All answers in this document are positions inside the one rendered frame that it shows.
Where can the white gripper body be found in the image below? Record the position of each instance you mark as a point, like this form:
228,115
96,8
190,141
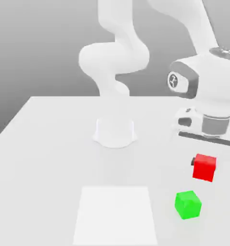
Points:
207,139

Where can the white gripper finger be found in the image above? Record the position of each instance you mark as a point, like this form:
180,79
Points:
193,161

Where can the small red cube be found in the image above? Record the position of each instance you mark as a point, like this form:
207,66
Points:
204,168

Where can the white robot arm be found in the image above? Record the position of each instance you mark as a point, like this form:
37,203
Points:
115,57

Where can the small green cube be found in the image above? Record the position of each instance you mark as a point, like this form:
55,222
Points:
187,204

